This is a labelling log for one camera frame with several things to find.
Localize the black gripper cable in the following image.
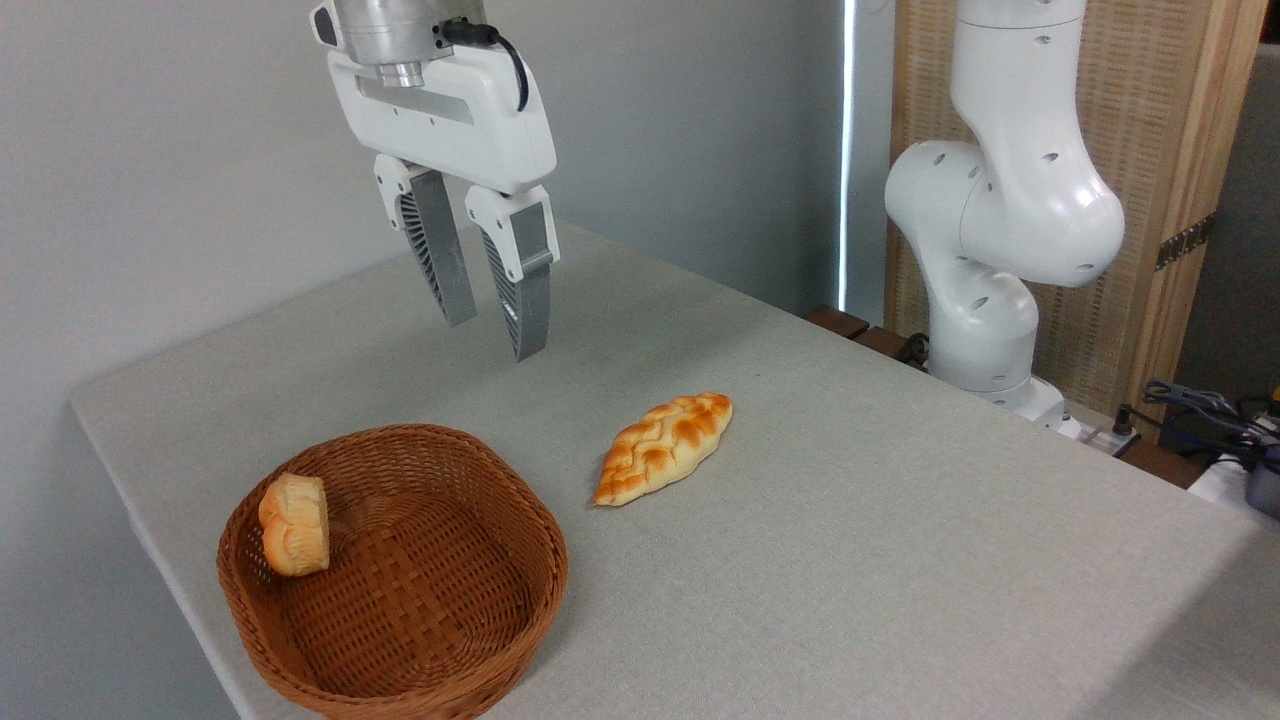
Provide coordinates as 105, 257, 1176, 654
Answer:
440, 20, 531, 113

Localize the silver metal wrist flange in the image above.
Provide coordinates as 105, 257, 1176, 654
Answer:
333, 0, 491, 89

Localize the metal screen hinge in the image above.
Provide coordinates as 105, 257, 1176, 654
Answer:
1155, 213, 1217, 272

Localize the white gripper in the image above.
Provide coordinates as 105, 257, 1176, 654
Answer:
309, 2, 561, 364

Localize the long braided bread loaf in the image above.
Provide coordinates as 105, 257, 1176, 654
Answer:
592, 392, 734, 508

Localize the small round bread bun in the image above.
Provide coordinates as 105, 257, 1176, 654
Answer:
258, 472, 331, 578

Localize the white vertical light strip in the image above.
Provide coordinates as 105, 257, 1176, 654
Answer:
838, 0, 858, 311

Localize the silver robot base connector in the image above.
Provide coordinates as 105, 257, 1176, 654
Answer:
1060, 400, 1141, 458

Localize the light grey tablecloth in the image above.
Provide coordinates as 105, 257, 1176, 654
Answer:
68, 222, 1280, 720

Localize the bamboo folding screen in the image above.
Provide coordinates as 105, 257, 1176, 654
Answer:
885, 0, 1271, 446

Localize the brown wicker basket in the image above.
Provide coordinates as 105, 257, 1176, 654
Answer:
217, 424, 569, 720

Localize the grey device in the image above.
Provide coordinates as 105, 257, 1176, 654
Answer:
1245, 460, 1280, 519

